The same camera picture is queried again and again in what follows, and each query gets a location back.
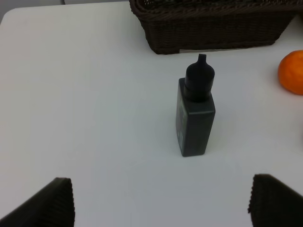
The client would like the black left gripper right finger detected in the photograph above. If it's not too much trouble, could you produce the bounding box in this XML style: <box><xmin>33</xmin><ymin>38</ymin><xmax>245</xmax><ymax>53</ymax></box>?
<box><xmin>248</xmin><ymin>174</ymin><xmax>303</xmax><ymax>227</ymax></box>

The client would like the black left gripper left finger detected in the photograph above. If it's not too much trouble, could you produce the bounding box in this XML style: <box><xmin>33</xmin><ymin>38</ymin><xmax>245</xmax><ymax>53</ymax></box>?
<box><xmin>0</xmin><ymin>177</ymin><xmax>75</xmax><ymax>227</ymax></box>

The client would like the dark green pump bottle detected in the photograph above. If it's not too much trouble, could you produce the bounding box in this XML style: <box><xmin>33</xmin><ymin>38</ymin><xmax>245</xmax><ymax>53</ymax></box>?
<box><xmin>176</xmin><ymin>54</ymin><xmax>215</xmax><ymax>157</ymax></box>

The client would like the dark brown wicker basket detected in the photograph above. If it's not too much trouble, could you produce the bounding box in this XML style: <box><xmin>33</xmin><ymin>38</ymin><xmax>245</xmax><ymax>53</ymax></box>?
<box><xmin>130</xmin><ymin>0</ymin><xmax>303</xmax><ymax>54</ymax></box>

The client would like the orange mandarin fruit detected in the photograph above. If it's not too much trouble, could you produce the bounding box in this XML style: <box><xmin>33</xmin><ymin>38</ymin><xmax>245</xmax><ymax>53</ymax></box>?
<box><xmin>278</xmin><ymin>50</ymin><xmax>303</xmax><ymax>96</ymax></box>

